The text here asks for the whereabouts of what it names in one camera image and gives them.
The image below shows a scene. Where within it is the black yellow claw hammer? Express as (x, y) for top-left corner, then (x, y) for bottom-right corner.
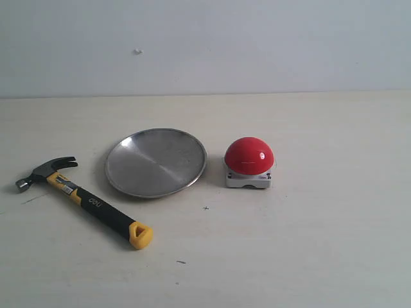
(15, 157), (153, 250)

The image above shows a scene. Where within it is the round steel plate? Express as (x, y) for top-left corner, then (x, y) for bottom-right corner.
(105, 128), (207, 199)

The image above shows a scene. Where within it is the red dome push button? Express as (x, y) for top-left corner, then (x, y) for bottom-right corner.
(223, 137), (276, 189)

